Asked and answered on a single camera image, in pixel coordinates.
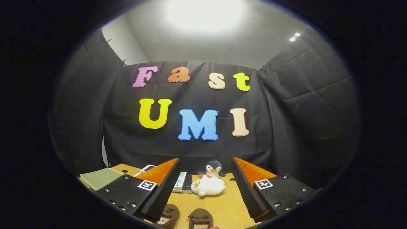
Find large ceiling light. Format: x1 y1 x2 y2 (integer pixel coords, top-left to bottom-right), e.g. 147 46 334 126
165 0 247 32

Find light blue cover book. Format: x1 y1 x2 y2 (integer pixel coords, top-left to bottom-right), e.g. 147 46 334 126
173 172 188 193

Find white round plush toy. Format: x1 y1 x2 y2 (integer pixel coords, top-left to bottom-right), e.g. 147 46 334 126
191 177 225 196

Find green fabric storage box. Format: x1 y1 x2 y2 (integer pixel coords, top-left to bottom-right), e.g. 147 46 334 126
79 168 123 191

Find dark blue cover book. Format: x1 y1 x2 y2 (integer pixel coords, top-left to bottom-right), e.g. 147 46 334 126
134 164 158 177

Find brown fuzzy shoe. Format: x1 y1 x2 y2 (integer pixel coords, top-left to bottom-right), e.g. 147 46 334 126
188 208 214 229
156 204 179 229

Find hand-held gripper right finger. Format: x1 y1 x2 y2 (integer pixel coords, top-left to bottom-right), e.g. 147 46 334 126
231 156 315 223

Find grey penguin plush toy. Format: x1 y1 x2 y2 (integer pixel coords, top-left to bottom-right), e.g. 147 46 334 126
197 160 226 179

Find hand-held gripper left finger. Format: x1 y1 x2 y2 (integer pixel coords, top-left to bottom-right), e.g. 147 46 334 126
95 158 181 223

